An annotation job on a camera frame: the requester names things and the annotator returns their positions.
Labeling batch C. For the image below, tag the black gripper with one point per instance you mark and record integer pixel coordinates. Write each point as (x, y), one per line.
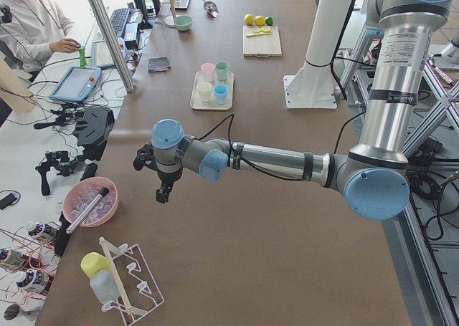
(166, 179)

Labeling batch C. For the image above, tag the cream plastic cup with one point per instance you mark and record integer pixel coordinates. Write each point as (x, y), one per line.
(204, 91)

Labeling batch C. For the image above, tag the blue plastic cup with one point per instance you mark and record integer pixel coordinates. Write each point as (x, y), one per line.
(221, 94)

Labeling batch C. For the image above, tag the pink plastic cup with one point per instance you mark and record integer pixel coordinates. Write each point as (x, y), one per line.
(207, 69)

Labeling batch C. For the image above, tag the green plastic cup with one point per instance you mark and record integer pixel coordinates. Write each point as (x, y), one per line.
(221, 69)

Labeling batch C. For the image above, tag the beige rabbit tray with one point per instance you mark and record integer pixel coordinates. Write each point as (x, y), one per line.
(196, 102)

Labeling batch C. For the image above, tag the metal tube in bowl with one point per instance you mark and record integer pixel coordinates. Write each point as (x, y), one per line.
(86, 212)

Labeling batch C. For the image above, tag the pink bowl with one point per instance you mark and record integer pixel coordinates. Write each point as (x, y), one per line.
(84, 193)

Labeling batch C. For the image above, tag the yellow cup on rack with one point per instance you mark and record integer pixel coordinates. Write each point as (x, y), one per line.
(92, 263)

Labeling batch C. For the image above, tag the grey cup on rack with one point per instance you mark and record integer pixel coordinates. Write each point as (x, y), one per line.
(104, 287)

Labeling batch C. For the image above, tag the purple label bottle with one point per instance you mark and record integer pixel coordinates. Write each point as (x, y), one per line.
(42, 232)

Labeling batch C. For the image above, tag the grey folded cloth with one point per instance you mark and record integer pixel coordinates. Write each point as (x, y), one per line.
(158, 64)

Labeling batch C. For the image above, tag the blue teach pendant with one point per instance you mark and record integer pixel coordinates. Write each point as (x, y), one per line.
(77, 84)

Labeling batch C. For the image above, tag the green bowl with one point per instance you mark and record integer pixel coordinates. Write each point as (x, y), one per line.
(183, 23)

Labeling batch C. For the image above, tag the wooden cup stand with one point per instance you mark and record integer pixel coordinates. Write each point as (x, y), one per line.
(169, 21)

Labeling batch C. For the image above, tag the wooden cutting board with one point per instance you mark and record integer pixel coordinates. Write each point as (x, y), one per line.
(261, 46)

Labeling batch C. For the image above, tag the black keyboard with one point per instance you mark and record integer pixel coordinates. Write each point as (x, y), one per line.
(118, 19)

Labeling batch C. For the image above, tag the yellow plastic knife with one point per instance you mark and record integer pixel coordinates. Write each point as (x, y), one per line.
(248, 35)

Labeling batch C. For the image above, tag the metal scoop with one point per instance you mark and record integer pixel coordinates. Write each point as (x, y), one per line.
(211, 8)

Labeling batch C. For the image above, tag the lemon slice upper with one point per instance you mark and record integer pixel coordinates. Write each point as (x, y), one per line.
(265, 29)

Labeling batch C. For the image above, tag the yellow lemon lower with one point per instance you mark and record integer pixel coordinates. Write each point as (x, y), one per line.
(248, 19)

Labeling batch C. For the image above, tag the yellow lemon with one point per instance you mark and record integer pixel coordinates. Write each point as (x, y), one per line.
(259, 20)
(248, 19)

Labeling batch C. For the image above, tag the yellow lemon upper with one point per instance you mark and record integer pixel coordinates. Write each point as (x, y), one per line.
(259, 20)

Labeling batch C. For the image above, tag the green lime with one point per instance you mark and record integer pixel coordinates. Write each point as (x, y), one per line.
(269, 21)

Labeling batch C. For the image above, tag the seated person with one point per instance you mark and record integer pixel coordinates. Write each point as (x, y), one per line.
(38, 29)

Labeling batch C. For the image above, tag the white wire cup rack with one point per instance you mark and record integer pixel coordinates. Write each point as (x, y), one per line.
(140, 294)

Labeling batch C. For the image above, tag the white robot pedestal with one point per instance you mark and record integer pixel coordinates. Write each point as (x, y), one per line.
(312, 85)

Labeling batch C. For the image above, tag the aluminium frame post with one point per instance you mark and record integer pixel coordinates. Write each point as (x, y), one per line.
(111, 41)

